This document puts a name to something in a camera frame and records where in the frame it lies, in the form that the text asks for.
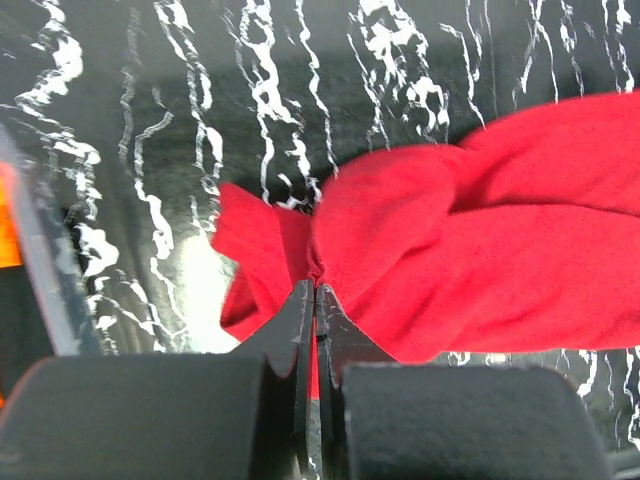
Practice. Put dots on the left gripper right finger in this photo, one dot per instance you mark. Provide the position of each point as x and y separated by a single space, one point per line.
355 395

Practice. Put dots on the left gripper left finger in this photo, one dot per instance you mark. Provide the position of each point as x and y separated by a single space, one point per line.
284 344

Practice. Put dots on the red t-shirt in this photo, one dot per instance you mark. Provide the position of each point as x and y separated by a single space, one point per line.
524 237

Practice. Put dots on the clear plastic bin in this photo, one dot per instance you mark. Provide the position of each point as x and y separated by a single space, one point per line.
47 251

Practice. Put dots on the orange t-shirt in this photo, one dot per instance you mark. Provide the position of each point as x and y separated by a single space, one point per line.
9 247

